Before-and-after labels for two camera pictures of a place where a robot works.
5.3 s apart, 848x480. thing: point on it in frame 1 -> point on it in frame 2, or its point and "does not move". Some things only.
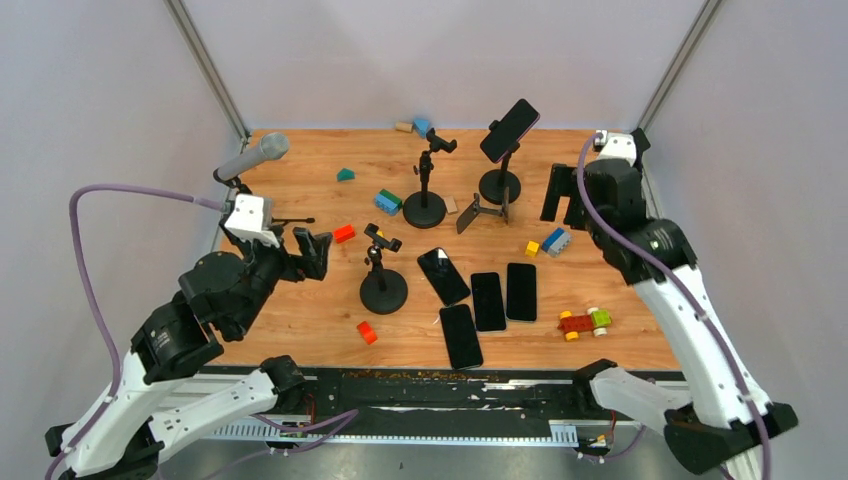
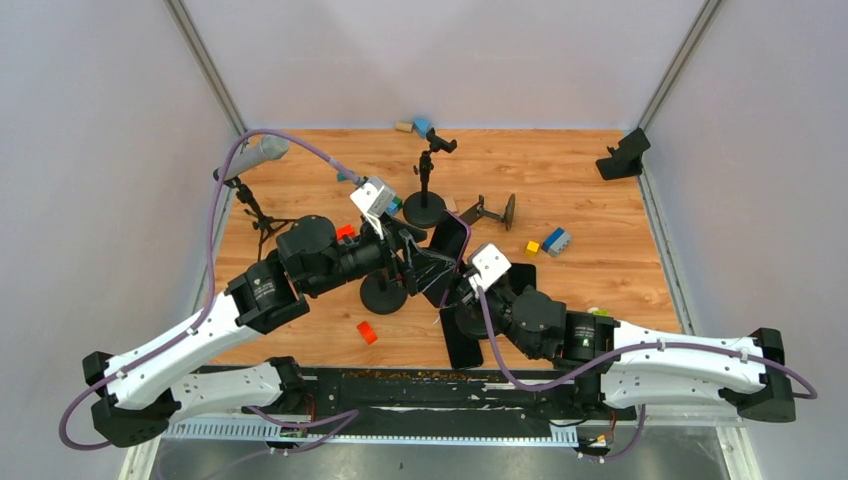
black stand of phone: [425, 209] does not move
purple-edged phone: [515, 124] -> [452, 236]
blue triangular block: [422, 125] does not move
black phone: [521, 291] does not move
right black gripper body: [564, 181] -> [500, 303]
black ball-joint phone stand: [382, 291] does not move
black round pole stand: [492, 183] -> [472, 322]
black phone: [461, 337] does not move
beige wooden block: [450, 204] does not move
